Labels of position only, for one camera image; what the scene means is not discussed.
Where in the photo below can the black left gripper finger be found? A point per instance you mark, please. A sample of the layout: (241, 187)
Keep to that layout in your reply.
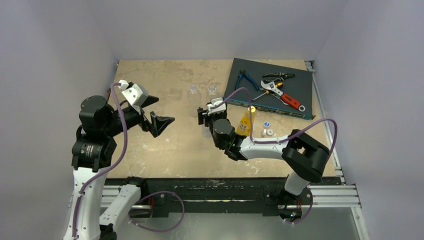
(150, 100)
(159, 123)

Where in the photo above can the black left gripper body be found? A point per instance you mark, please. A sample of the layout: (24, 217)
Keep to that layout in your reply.
(132, 117)

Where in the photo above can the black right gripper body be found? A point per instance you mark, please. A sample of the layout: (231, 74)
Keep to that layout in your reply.
(205, 117)

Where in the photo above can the clear bottle QR cap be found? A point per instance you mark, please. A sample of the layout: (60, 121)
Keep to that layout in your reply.
(193, 99)

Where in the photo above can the clear bottle blue cap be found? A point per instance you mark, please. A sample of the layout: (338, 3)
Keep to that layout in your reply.
(211, 93)

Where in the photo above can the yellow juice bottle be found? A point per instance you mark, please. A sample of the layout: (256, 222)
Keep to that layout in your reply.
(245, 125)

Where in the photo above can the yellow juice bottle cap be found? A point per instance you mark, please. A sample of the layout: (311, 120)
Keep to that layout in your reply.
(251, 110)

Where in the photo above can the small clear water bottle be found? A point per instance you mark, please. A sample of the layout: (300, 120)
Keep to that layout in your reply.
(207, 131)

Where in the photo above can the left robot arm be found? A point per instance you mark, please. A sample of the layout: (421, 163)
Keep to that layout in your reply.
(91, 157)

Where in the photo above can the adjustable wrench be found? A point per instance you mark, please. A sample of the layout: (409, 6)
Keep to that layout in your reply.
(271, 86)

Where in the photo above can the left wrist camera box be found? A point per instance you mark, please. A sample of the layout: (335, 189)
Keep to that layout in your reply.
(135, 94)

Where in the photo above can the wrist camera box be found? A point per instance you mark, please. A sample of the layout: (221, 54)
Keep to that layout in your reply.
(135, 94)
(216, 106)

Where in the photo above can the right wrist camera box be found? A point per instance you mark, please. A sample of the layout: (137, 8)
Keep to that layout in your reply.
(216, 106)

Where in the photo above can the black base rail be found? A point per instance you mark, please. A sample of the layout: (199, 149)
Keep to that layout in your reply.
(223, 195)

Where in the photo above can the dark network switch box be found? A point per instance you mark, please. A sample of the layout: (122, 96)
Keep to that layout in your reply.
(244, 84)

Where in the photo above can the red handled tool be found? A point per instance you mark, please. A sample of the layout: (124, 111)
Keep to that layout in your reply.
(292, 102)

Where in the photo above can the black handled cutters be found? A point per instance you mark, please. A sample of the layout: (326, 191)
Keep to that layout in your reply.
(279, 77)

